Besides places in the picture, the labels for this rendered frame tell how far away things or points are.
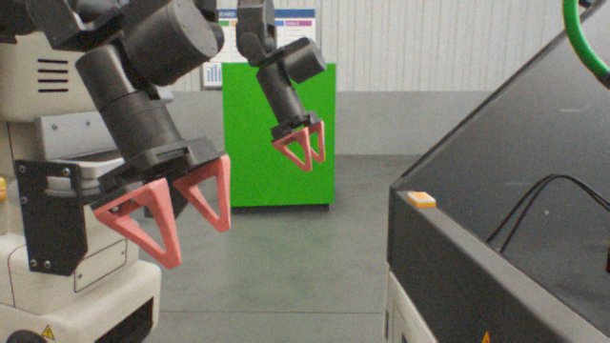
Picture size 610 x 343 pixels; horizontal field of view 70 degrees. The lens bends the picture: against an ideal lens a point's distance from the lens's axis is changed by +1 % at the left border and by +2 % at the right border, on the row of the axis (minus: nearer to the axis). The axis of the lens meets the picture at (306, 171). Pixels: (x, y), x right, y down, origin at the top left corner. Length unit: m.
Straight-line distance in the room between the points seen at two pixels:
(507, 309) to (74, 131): 0.61
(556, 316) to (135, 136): 0.40
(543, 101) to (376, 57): 6.13
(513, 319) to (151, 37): 0.42
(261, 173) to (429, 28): 4.23
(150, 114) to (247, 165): 3.33
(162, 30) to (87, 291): 0.54
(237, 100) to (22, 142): 3.00
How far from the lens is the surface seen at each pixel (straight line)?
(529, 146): 0.91
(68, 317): 0.77
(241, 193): 3.79
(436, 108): 7.17
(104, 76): 0.43
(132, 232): 0.40
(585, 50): 0.56
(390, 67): 7.01
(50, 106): 0.73
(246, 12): 0.83
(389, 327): 0.92
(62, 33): 0.44
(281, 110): 0.81
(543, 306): 0.46
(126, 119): 0.42
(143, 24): 0.42
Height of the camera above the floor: 1.15
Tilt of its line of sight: 12 degrees down
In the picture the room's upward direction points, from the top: straight up
